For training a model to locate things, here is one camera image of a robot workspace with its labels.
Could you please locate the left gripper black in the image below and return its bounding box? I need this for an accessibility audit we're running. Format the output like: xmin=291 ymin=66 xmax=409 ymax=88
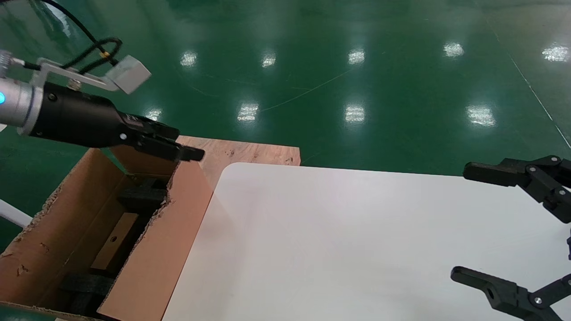
xmin=29 ymin=82 xmax=206 ymax=162

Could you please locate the large open cardboard box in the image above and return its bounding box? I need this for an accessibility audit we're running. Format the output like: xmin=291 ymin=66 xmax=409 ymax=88
xmin=0 ymin=143 xmax=215 ymax=321

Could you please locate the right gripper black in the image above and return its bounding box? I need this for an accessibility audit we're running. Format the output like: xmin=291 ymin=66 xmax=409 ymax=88
xmin=450 ymin=156 xmax=571 ymax=321

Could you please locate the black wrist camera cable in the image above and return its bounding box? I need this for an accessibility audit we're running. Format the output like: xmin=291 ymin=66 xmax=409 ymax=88
xmin=25 ymin=0 xmax=124 ymax=74

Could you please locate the small cardboard box with hole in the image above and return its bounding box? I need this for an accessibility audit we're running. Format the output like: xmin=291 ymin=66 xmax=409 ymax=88
xmin=91 ymin=212 xmax=139 ymax=271

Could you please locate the white tube frame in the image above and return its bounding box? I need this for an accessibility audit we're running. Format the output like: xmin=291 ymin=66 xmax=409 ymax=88
xmin=0 ymin=199 xmax=34 ymax=228

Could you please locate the plywood board under table top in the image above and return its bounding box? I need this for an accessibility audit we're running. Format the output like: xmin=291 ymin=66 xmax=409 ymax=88
xmin=176 ymin=135 xmax=302 ymax=190

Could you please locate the black foam insert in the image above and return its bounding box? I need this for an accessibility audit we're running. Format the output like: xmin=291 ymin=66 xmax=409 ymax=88
xmin=117 ymin=178 xmax=169 ymax=213
xmin=59 ymin=272 xmax=115 ymax=315

